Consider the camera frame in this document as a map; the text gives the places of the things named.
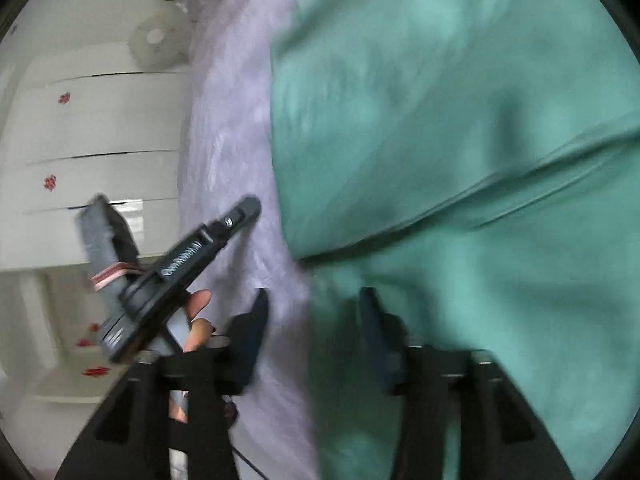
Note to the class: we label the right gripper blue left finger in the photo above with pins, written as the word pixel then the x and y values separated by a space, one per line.
pixel 246 333

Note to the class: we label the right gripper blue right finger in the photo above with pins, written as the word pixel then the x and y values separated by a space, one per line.
pixel 385 338

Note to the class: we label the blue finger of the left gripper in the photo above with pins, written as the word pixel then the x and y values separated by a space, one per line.
pixel 237 218

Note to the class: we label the green work jacket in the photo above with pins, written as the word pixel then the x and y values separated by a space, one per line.
pixel 476 162

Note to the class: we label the person's left hand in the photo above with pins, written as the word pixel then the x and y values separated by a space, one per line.
pixel 200 329

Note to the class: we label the lavender plush bedspread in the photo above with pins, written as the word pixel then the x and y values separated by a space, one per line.
pixel 226 155

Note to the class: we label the white drawer cabinet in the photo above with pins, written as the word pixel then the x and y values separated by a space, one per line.
pixel 85 122

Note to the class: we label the white electric fan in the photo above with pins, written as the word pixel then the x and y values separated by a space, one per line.
pixel 160 42

